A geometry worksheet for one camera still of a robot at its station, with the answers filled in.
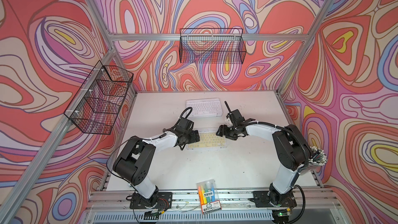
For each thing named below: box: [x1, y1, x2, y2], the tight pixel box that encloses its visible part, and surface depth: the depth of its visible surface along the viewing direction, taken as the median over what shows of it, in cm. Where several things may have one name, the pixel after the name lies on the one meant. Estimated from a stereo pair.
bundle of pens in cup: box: [308, 145, 329, 166], surface depth 72 cm
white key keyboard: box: [186, 98, 223, 118], surface depth 107 cm
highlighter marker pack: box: [196, 178, 222, 215], surface depth 75 cm
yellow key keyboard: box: [186, 131, 228, 150], surface depth 95 cm
